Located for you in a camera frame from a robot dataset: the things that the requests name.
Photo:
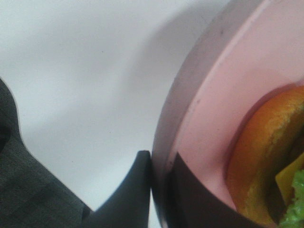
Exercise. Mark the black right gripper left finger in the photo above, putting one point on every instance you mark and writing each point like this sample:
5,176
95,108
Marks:
129,205

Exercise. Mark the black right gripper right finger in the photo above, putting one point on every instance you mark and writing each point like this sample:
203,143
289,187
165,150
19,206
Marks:
191,205

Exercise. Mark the burger with lettuce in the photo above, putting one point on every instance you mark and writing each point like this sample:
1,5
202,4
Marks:
262,151

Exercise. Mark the pink round plate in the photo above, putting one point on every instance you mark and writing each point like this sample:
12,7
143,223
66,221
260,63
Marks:
251,51

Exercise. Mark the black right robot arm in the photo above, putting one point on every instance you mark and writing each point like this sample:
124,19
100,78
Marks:
32,197

